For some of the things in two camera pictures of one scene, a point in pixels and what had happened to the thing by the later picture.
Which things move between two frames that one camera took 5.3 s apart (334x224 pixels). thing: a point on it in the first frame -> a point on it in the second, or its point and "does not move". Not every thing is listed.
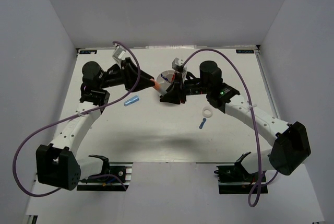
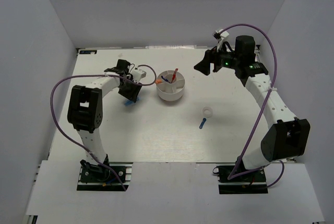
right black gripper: [175, 94] -> [211, 56]
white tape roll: [207, 112] does not move
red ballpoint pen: [173, 77] does not move
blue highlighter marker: [131, 101] does not move
